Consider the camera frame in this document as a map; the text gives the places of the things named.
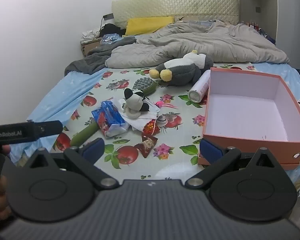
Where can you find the row of cosmetic bottles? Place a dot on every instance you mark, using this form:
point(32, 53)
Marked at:
point(252, 26)

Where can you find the grey penguin plush toy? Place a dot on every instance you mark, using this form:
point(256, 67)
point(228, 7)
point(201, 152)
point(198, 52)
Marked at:
point(182, 72)

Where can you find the light blue bedsheet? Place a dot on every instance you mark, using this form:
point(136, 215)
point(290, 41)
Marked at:
point(52, 92)

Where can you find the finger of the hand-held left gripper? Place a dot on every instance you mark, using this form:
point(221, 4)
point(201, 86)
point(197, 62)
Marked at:
point(48, 128)

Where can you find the brown cardboard box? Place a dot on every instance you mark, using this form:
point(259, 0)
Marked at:
point(90, 47)

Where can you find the green massage brush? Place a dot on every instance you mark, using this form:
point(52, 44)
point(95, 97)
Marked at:
point(143, 83)

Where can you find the brown triangular snack packet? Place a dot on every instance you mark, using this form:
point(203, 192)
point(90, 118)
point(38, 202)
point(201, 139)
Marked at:
point(146, 145)

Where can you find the white printed tissue sheet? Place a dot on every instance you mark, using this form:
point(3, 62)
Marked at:
point(137, 123)

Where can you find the dark grey blanket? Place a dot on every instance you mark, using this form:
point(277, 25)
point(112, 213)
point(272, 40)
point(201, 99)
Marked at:
point(95, 60)

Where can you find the pink bird toy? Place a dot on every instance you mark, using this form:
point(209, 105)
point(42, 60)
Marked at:
point(162, 104)

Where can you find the yellow pillow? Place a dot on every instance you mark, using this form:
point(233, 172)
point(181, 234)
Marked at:
point(147, 25)

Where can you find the fruit print tablecloth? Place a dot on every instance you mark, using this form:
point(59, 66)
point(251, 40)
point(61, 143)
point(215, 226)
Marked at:
point(185, 135)

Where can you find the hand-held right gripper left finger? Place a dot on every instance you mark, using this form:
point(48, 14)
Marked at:
point(95, 148)

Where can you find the pink cardboard box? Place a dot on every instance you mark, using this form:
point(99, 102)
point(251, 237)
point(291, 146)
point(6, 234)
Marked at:
point(247, 105)

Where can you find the black clothing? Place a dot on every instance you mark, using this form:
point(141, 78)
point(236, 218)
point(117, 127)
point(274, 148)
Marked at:
point(111, 29)

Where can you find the red foil packet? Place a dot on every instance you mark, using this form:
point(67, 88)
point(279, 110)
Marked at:
point(150, 128)

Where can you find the cream quilted headboard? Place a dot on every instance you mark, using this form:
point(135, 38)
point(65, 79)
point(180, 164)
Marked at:
point(177, 5)

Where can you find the grey wardrobe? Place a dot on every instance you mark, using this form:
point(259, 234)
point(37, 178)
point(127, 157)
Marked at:
point(285, 10)

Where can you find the white face mask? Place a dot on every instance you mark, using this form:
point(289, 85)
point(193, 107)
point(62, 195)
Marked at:
point(152, 110)

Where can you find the grey duvet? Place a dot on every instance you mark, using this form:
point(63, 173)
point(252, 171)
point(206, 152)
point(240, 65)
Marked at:
point(202, 42)

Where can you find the small panda plush toy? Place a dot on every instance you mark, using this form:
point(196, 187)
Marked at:
point(135, 100)

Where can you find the blue patterned cloth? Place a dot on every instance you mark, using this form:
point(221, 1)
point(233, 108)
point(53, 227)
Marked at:
point(110, 39)

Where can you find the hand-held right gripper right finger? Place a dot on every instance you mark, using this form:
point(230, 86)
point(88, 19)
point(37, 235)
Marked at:
point(211, 150)

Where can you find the white crumpled bag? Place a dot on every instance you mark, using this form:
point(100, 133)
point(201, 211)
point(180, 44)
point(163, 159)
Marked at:
point(90, 35)

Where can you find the white spray can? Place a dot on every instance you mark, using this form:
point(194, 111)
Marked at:
point(200, 85)

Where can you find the blue tissue packet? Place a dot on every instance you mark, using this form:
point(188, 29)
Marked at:
point(110, 117)

